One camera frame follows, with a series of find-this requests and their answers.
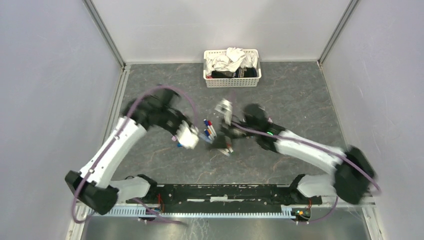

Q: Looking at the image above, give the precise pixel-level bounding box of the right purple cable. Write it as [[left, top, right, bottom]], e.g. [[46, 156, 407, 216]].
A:
[[228, 92, 382, 225]]

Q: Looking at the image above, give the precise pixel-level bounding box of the white cable duct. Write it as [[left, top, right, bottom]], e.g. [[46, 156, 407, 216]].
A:
[[93, 206, 296, 220]]

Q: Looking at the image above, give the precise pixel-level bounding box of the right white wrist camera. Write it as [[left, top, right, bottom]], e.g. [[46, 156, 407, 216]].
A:
[[214, 98, 233, 125]]

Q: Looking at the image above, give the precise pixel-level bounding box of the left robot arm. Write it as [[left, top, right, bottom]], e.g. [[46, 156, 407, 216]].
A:
[[64, 85, 199, 223]]

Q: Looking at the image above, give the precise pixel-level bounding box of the white crumpled cloth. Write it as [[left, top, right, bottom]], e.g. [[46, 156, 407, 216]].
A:
[[203, 47, 259, 76]]

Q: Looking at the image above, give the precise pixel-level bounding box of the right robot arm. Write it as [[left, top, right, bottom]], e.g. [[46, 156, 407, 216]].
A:
[[210, 99, 381, 205]]

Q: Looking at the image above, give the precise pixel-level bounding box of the white plastic basket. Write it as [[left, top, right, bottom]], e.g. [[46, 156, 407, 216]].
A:
[[203, 59, 262, 88]]

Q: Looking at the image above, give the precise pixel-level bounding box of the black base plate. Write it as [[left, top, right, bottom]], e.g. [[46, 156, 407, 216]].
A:
[[125, 184, 323, 214]]

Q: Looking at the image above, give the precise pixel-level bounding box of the purple cable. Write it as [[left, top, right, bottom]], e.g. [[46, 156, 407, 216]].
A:
[[228, 92, 382, 225], [70, 84, 200, 226]]

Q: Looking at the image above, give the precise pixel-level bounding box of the black printed cloth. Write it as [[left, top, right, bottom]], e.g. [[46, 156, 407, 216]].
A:
[[210, 67, 258, 79]]

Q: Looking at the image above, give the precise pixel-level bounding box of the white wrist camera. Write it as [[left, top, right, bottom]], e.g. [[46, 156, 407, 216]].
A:
[[214, 98, 233, 125], [176, 122, 199, 149]]

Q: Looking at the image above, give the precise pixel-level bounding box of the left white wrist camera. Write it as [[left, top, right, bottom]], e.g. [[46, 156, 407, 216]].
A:
[[176, 122, 199, 149]]

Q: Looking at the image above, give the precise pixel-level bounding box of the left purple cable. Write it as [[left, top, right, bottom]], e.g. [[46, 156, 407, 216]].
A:
[[70, 84, 200, 226]]

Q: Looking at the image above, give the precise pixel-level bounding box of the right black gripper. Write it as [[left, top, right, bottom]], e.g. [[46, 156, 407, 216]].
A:
[[208, 119, 258, 152]]

